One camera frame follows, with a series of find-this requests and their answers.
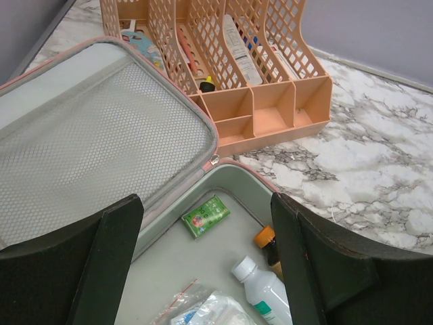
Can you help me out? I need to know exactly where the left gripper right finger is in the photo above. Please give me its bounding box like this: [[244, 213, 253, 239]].
[[271, 193, 432, 324]]

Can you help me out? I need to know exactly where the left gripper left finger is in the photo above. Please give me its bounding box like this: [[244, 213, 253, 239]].
[[1, 194, 144, 324]]

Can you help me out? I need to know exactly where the white plastic bottle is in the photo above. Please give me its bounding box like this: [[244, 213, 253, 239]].
[[231, 256, 293, 324]]

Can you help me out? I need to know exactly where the brown medicine bottle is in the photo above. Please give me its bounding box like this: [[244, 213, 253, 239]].
[[254, 225, 283, 281]]

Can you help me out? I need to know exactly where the white gauze pack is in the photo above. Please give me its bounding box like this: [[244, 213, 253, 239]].
[[188, 290, 256, 325]]

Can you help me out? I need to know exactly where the alcohol wipes bag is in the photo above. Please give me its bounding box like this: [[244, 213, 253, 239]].
[[150, 280, 220, 324]]

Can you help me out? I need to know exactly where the small green box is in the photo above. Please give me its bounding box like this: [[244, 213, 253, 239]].
[[181, 195, 231, 239]]

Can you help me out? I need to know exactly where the pink medicine kit case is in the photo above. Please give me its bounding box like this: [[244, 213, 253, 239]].
[[1, 37, 275, 324]]

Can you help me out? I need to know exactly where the blue white medicine box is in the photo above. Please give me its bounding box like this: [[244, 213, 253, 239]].
[[241, 35, 304, 83]]

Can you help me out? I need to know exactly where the red white medicine box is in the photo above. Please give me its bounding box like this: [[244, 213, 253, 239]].
[[176, 24, 199, 76]]

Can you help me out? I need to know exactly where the small dark bottle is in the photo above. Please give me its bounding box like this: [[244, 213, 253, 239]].
[[199, 75, 216, 93]]

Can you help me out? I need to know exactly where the orange plastic file organizer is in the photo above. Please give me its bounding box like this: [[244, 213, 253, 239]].
[[100, 1, 332, 156]]

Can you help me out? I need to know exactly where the blue patterned pouch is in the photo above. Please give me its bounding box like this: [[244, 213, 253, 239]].
[[122, 30, 167, 75]]

